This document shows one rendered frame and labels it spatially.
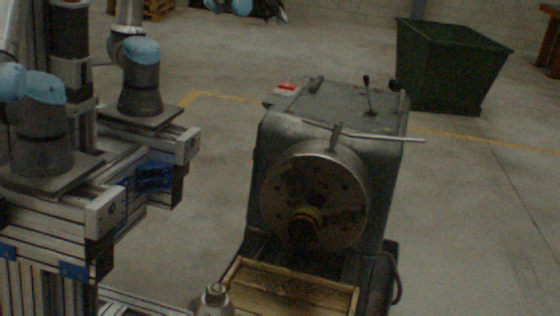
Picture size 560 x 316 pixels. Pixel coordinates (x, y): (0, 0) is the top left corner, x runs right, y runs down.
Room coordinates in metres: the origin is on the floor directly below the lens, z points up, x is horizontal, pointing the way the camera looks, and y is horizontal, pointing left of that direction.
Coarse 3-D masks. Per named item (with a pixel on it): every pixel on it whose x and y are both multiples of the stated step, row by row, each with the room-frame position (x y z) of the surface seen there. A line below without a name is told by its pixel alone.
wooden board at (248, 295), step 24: (240, 264) 1.30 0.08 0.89; (264, 264) 1.30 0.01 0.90; (240, 288) 1.20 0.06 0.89; (288, 288) 1.23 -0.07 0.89; (312, 288) 1.25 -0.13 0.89; (336, 288) 1.25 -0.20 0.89; (240, 312) 1.10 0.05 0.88; (264, 312) 1.12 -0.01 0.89; (288, 312) 1.13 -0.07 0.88; (312, 312) 1.14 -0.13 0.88; (336, 312) 1.16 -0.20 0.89
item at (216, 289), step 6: (216, 282) 0.82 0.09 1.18; (210, 288) 0.81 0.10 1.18; (216, 288) 0.81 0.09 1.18; (222, 288) 0.82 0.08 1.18; (210, 294) 0.80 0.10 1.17; (216, 294) 0.80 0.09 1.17; (222, 294) 0.81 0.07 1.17; (210, 300) 0.80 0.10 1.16; (216, 300) 0.80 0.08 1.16; (222, 300) 0.81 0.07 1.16
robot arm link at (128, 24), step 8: (120, 0) 1.78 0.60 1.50; (128, 0) 1.78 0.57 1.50; (136, 0) 1.79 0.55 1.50; (120, 8) 1.78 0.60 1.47; (128, 8) 1.78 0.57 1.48; (136, 8) 1.79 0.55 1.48; (120, 16) 1.78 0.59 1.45; (128, 16) 1.78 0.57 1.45; (136, 16) 1.79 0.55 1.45; (120, 24) 1.78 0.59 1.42; (128, 24) 1.78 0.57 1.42; (136, 24) 1.79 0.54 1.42; (112, 32) 1.78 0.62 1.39; (120, 32) 1.76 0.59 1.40; (128, 32) 1.76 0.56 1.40; (136, 32) 1.78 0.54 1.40; (144, 32) 1.81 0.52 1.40; (112, 40) 1.78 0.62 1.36; (120, 40) 1.76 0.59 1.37; (112, 48) 1.77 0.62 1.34; (112, 56) 1.77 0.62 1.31
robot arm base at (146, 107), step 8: (128, 88) 1.65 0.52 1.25; (136, 88) 1.65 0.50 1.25; (144, 88) 1.66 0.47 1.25; (152, 88) 1.67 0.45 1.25; (120, 96) 1.68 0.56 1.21; (128, 96) 1.65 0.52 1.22; (136, 96) 1.65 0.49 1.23; (144, 96) 1.65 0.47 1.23; (152, 96) 1.67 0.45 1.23; (160, 96) 1.72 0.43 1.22; (120, 104) 1.66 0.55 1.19; (128, 104) 1.64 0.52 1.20; (136, 104) 1.64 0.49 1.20; (144, 104) 1.65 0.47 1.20; (152, 104) 1.66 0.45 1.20; (160, 104) 1.70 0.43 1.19; (120, 112) 1.65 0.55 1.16; (128, 112) 1.63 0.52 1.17; (136, 112) 1.63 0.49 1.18; (144, 112) 1.64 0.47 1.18; (152, 112) 1.66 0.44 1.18; (160, 112) 1.69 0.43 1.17
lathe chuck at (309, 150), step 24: (312, 144) 1.45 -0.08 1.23; (312, 168) 1.37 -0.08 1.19; (336, 168) 1.35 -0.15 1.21; (360, 168) 1.41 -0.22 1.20; (264, 192) 1.39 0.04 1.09; (336, 192) 1.35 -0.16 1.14; (360, 192) 1.34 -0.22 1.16; (264, 216) 1.39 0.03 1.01; (288, 216) 1.38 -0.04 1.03; (360, 216) 1.34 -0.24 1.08; (312, 240) 1.36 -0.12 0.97; (336, 240) 1.35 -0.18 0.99
